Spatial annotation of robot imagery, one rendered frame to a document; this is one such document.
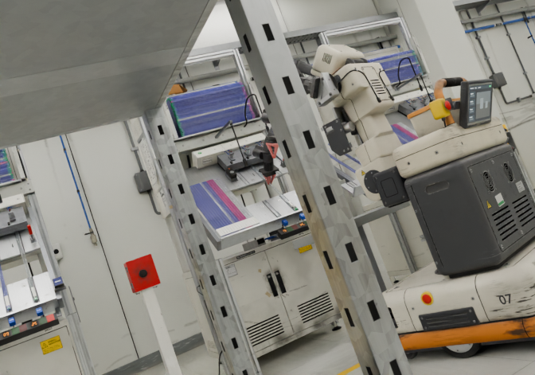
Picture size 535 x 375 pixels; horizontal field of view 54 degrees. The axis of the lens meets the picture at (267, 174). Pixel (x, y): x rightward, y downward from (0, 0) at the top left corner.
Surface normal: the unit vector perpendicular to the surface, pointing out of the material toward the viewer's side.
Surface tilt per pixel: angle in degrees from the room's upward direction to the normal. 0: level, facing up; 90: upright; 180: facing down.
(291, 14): 90
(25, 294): 47
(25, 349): 90
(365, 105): 90
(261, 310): 90
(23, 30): 180
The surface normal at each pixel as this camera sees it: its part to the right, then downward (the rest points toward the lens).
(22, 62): 0.34, 0.93
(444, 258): -0.68, 0.17
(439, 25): 0.37, -0.24
